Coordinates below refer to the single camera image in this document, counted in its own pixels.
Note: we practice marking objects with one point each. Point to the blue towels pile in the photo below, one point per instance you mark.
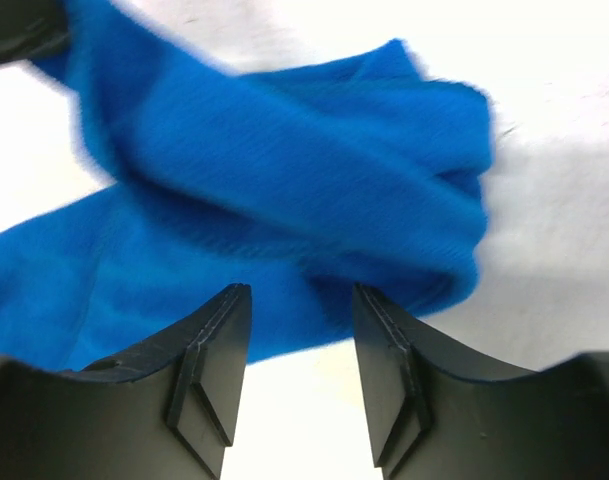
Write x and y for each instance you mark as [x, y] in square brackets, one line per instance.
[300, 183]

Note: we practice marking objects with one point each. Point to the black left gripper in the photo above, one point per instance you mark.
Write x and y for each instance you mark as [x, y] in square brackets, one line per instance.
[32, 29]

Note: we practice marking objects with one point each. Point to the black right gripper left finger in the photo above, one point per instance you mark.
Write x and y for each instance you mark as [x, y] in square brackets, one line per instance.
[164, 408]

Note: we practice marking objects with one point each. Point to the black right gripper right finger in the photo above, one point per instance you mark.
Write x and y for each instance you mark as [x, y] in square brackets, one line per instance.
[438, 409]

